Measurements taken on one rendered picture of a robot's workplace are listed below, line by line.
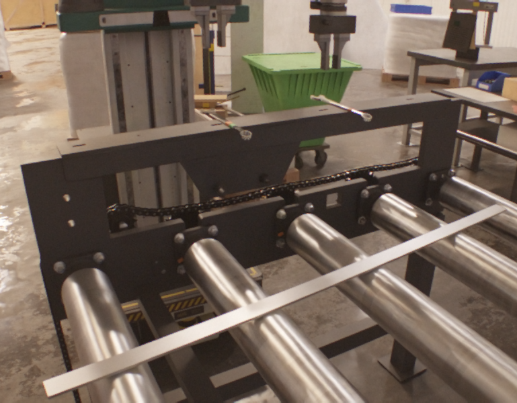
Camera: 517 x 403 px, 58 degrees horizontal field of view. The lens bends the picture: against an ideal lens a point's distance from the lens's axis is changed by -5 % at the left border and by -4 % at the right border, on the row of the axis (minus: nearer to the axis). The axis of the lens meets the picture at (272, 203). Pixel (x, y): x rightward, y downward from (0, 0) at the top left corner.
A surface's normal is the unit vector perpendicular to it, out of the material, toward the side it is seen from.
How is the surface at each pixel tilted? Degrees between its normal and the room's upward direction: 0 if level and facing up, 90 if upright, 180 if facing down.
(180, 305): 90
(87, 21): 90
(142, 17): 90
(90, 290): 3
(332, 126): 90
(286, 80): 101
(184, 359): 0
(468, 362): 42
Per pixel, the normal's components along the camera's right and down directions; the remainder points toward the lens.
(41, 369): 0.01, -0.90
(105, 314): 0.22, -0.92
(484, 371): -0.58, -0.54
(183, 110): 0.45, 0.39
